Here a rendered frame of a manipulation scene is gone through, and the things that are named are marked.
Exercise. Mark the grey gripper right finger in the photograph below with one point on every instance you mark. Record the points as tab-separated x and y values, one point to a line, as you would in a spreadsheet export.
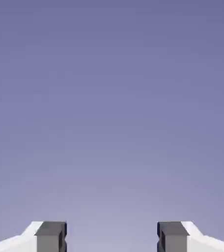
175	238

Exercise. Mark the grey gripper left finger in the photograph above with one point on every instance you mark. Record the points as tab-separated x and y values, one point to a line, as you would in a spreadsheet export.
47	238

